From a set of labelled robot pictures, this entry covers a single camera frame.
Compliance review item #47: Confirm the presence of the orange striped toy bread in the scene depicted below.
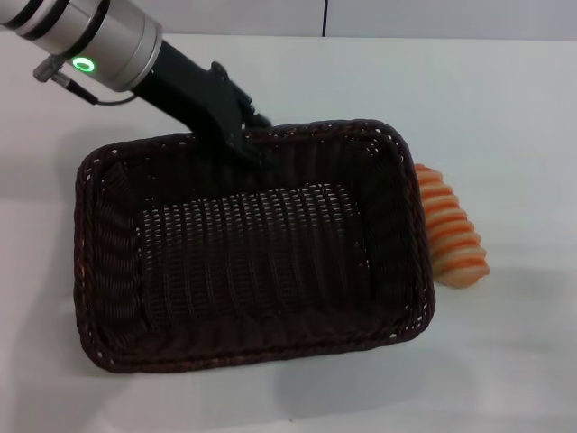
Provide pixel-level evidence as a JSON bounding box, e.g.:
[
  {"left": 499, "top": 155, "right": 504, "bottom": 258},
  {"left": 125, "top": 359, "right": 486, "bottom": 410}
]
[{"left": 413, "top": 162, "right": 492, "bottom": 290}]

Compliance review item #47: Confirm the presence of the dark brown woven basket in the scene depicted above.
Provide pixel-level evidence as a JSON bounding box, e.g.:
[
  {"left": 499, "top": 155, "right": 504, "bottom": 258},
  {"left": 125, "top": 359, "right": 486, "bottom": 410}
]
[{"left": 71, "top": 117, "right": 439, "bottom": 376}]

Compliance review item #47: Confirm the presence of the black arm cable with plug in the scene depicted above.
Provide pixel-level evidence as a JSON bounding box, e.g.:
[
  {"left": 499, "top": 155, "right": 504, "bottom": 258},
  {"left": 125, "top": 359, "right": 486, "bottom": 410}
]
[{"left": 32, "top": 57, "right": 142, "bottom": 107}]

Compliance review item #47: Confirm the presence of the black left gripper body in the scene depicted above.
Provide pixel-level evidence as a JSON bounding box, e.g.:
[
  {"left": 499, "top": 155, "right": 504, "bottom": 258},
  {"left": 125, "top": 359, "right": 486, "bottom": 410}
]
[{"left": 133, "top": 39, "right": 254, "bottom": 152}]

